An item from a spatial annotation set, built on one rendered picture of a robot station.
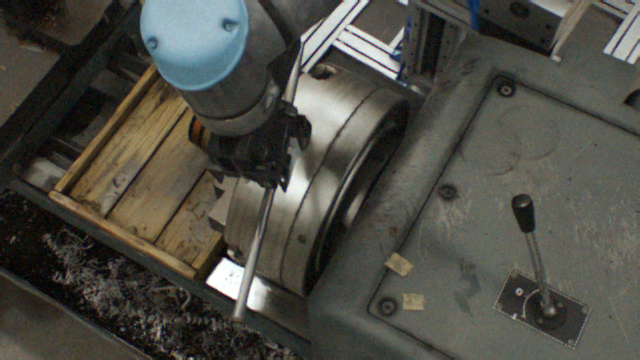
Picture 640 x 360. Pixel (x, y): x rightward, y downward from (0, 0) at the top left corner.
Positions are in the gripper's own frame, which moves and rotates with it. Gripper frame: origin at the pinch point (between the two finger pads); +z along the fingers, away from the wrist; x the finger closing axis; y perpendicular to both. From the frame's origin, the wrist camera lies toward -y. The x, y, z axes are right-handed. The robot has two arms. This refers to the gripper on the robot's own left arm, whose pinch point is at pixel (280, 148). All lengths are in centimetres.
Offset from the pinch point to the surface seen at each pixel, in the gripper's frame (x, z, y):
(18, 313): -94, 122, 20
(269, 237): -2.0, 11.7, 8.2
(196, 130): -17.2, 19.2, -7.2
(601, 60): 36.3, 9.7, -19.7
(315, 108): 1.8, 7.3, -8.1
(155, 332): -33, 66, 21
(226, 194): -10.5, 18.0, 2.0
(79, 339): -75, 122, 25
